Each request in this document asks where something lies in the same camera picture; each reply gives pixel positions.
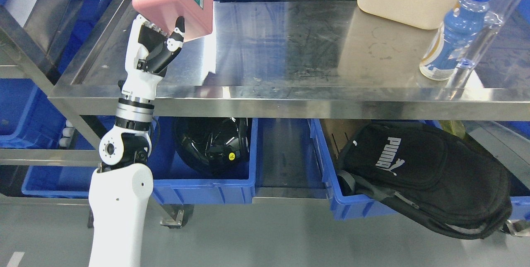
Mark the blue sports drink bottle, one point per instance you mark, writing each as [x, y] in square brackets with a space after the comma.
[459, 29]

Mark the white robot forearm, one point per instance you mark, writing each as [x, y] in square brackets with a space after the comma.
[121, 186]

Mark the black helmet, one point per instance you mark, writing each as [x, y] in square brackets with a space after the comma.
[212, 146]

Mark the blue crate with helmet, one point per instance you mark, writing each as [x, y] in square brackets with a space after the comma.
[175, 183]

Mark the blue crate lower left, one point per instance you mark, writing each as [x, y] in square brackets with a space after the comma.
[68, 182]

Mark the black Puma backpack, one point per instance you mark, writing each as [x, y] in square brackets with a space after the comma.
[428, 175]

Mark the stainless steel table cart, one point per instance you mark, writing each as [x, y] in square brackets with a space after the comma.
[286, 62]

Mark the clear water bottle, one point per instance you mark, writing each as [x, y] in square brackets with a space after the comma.
[498, 14]

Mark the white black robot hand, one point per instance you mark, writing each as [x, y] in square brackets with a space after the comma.
[149, 51]

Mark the steel shelf rack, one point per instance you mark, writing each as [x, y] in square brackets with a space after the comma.
[39, 38]

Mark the blue crate with backpack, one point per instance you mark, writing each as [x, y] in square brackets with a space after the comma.
[342, 207]

